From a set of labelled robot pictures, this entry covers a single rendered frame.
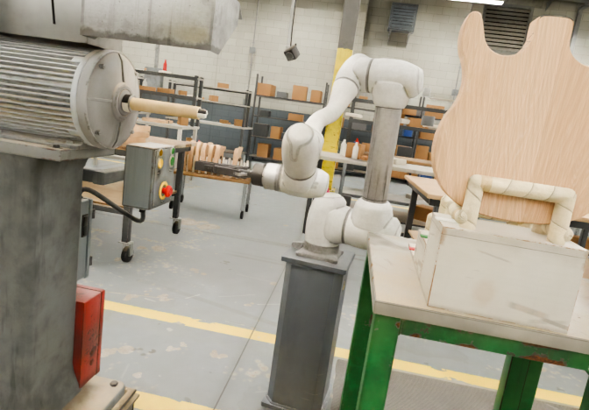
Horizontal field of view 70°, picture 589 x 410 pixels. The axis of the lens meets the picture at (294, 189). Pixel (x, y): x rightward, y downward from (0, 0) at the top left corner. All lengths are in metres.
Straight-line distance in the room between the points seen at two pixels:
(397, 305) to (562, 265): 0.32
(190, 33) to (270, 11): 11.71
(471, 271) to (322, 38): 11.56
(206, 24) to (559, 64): 0.70
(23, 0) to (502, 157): 1.15
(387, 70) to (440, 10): 10.95
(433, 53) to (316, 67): 3.11
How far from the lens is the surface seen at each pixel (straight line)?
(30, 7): 1.28
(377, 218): 1.70
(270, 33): 12.54
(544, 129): 0.97
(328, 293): 1.80
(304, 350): 1.93
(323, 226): 1.77
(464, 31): 0.94
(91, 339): 1.63
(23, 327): 1.39
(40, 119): 1.22
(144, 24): 1.03
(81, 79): 1.13
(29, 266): 1.32
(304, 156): 1.21
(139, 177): 1.42
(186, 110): 1.12
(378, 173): 1.69
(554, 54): 0.98
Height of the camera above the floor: 1.27
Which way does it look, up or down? 10 degrees down
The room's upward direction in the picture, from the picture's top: 8 degrees clockwise
